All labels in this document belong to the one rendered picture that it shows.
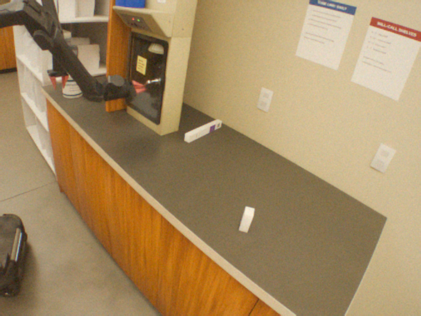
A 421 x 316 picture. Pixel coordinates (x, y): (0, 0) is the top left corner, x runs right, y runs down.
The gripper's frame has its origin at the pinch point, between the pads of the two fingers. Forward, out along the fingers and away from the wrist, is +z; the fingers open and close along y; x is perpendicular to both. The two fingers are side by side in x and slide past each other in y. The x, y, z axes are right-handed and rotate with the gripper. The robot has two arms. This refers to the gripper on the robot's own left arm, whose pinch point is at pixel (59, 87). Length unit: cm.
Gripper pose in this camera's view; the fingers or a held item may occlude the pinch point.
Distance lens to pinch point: 150.0
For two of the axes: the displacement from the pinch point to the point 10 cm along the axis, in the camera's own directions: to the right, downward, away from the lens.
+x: -7.1, -4.7, 5.2
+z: -1.7, 8.4, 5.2
